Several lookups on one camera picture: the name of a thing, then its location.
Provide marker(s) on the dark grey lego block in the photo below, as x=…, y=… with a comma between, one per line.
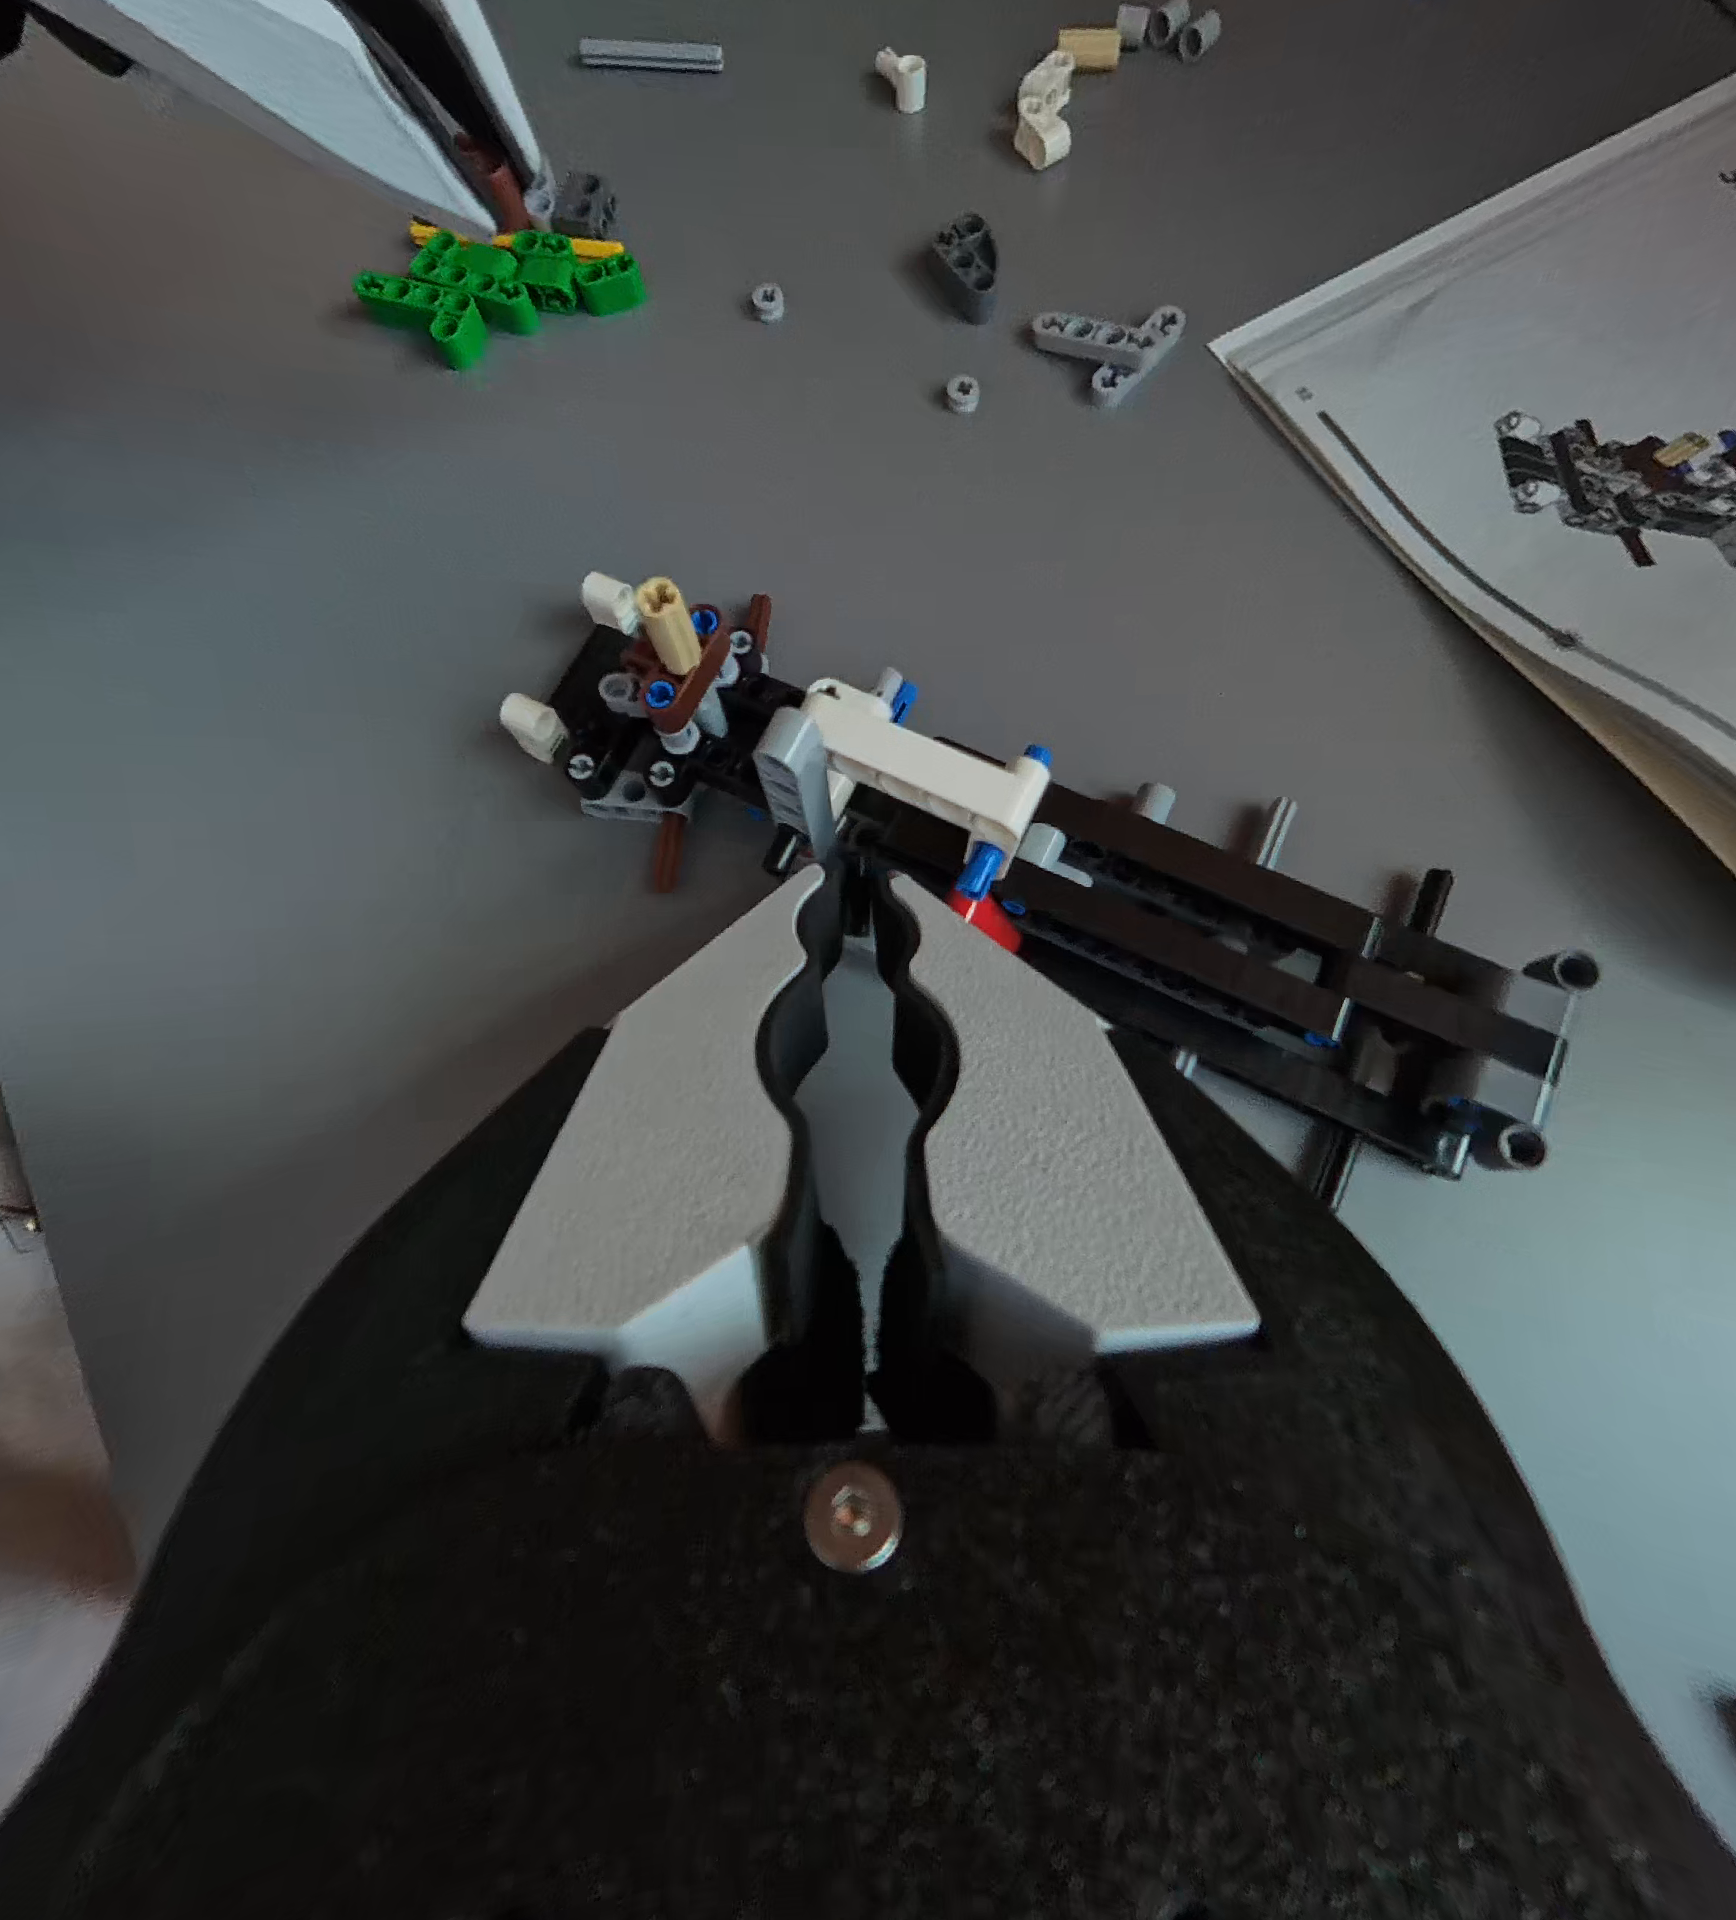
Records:
x=586, y=203

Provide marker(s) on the white lego pin connector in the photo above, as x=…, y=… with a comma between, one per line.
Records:
x=903, y=78

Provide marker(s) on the grey t-shaped lego liftarm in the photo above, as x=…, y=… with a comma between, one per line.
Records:
x=1109, y=342

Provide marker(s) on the small grey lego bushing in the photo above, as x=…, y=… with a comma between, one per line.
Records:
x=766, y=302
x=963, y=393

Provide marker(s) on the pile of green lego pieces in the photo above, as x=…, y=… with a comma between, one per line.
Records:
x=487, y=293

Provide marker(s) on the cream lego connector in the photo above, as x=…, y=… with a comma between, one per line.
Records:
x=1041, y=140
x=1050, y=83

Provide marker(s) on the black lego chassis assembly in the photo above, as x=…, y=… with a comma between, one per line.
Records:
x=1183, y=915

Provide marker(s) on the yellow lego axle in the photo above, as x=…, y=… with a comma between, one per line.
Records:
x=590, y=244

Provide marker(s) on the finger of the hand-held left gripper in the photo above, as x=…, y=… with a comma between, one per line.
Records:
x=298, y=83
x=496, y=83

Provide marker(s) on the brown lego axle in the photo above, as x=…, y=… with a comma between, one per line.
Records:
x=496, y=189

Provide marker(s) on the long grey lego axle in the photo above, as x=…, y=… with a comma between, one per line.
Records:
x=650, y=56

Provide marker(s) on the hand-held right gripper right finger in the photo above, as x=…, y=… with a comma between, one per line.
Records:
x=1079, y=1154

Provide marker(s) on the lego instruction booklet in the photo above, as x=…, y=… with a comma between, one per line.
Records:
x=1589, y=330

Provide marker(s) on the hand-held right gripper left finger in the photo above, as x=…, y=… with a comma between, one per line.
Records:
x=642, y=1141

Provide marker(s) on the dark grey triangular lego piece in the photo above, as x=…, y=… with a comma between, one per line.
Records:
x=966, y=266

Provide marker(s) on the grey lego connector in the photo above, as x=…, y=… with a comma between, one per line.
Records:
x=1168, y=20
x=1201, y=37
x=1135, y=24

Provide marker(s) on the tan lego connector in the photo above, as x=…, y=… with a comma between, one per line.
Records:
x=1091, y=46

